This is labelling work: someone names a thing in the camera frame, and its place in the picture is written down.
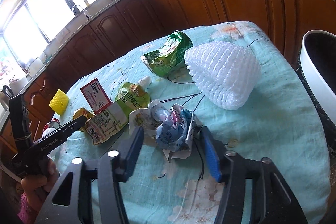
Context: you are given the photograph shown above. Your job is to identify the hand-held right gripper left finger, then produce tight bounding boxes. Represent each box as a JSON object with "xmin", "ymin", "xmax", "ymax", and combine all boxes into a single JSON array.
[{"xmin": 35, "ymin": 126, "xmax": 145, "ymax": 224}]

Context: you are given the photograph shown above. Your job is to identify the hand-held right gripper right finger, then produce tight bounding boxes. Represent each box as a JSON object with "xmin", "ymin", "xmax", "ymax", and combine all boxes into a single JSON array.
[{"xmin": 200, "ymin": 126, "xmax": 308, "ymax": 224}]

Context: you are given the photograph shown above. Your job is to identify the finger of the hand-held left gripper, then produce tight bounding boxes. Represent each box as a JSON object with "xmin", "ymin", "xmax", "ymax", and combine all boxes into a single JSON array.
[{"xmin": 42, "ymin": 115, "xmax": 88, "ymax": 141}]

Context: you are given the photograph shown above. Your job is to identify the blue and white wrapper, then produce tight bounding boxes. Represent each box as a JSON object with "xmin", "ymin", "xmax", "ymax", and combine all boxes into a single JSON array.
[{"xmin": 155, "ymin": 105, "xmax": 203, "ymax": 163}]

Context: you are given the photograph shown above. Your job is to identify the white trash bin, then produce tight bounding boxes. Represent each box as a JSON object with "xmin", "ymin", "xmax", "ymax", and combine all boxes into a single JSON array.
[{"xmin": 296, "ymin": 29, "xmax": 336, "ymax": 147}]

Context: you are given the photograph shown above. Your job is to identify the person's left hand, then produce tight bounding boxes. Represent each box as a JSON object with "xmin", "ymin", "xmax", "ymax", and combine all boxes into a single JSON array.
[{"xmin": 20, "ymin": 156, "xmax": 60, "ymax": 212}]

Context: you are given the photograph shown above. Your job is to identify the crumpled yellow wrapper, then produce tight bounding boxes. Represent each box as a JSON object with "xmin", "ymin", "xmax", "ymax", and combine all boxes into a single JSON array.
[{"xmin": 72, "ymin": 107, "xmax": 95, "ymax": 133}]

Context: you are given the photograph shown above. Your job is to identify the crushed red can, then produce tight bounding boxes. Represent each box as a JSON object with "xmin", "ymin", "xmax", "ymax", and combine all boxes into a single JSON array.
[{"xmin": 43, "ymin": 118, "xmax": 61, "ymax": 131}]

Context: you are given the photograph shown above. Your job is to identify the yellow foam fruit net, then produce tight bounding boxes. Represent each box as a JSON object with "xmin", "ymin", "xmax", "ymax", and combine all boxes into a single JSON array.
[{"xmin": 49, "ymin": 89, "xmax": 70, "ymax": 116}]

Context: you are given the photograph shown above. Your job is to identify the light blue floral tablecloth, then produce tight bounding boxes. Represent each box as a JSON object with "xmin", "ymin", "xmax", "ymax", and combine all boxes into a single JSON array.
[{"xmin": 46, "ymin": 20, "xmax": 331, "ymax": 224}]

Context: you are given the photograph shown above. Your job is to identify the white and red milk carton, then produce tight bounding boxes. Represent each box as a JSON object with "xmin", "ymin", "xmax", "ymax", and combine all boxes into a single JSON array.
[{"xmin": 80, "ymin": 78, "xmax": 113, "ymax": 114}]

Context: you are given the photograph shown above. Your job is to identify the crumpled white paper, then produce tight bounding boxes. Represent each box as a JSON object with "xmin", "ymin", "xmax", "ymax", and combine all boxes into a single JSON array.
[{"xmin": 128, "ymin": 99, "xmax": 161, "ymax": 136}]

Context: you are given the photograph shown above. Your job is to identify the green and yellow drink pouch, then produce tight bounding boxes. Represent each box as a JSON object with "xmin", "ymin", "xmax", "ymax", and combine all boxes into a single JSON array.
[{"xmin": 86, "ymin": 76, "xmax": 152, "ymax": 146}]

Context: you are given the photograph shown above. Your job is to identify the steel kettle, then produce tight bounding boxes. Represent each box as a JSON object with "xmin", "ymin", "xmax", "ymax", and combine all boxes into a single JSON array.
[{"xmin": 0, "ymin": 84, "xmax": 14, "ymax": 111}]

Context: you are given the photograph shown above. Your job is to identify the large white foam fruit net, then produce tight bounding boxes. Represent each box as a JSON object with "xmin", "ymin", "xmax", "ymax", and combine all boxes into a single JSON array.
[{"xmin": 184, "ymin": 40, "xmax": 261, "ymax": 110}]

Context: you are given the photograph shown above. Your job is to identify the crushed green can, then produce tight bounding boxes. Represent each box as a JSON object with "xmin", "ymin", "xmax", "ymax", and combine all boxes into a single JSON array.
[{"xmin": 140, "ymin": 30, "xmax": 194, "ymax": 78}]

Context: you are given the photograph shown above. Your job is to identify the kitchen faucet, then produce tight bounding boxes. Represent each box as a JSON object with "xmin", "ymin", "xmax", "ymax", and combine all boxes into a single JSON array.
[{"xmin": 71, "ymin": 4, "xmax": 90, "ymax": 20}]

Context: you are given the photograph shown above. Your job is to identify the white kitchen countertop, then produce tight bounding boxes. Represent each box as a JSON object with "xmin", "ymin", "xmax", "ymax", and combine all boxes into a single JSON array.
[{"xmin": 0, "ymin": 0, "xmax": 210, "ymax": 125}]

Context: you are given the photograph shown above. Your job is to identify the kitchen window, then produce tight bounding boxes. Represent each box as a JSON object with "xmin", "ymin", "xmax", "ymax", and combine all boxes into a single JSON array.
[{"xmin": 0, "ymin": 0, "xmax": 147, "ymax": 83}]

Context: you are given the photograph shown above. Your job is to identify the wooden lower cabinets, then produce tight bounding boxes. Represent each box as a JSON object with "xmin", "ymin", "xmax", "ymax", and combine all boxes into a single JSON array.
[{"xmin": 0, "ymin": 0, "xmax": 336, "ymax": 140}]

